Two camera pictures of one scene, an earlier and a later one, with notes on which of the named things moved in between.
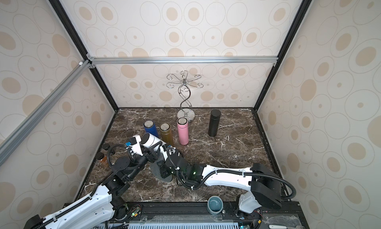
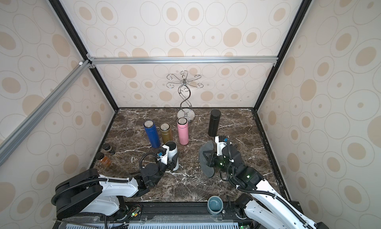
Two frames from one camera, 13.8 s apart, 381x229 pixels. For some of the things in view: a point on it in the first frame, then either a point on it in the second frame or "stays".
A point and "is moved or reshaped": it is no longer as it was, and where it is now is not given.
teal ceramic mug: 215,204 stays
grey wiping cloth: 156,171 is moved or reshaped
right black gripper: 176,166 to 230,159
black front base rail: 195,215 stays
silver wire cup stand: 185,92 stays
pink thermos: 183,129 stays
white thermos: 148,140 to 172,148
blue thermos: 150,127 stays
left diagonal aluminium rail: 13,141 stays
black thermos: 214,122 stays
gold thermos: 165,128 stays
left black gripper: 152,155 to 172,164
